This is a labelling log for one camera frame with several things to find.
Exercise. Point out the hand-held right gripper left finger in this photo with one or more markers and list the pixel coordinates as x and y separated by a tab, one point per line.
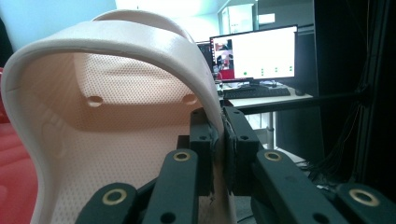
201	149

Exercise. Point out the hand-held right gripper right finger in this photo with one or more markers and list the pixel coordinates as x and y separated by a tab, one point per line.
241	149

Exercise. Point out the pink slipper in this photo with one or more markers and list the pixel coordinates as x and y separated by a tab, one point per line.
118	102

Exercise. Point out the light wooden desk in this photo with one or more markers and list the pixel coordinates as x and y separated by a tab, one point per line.
271	101

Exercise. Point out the black keyboard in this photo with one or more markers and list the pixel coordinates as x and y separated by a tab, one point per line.
257	92

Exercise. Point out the small dark monitor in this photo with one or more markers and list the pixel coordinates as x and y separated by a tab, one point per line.
206	56

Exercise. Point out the large computer monitor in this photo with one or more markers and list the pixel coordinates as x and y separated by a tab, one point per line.
261	53

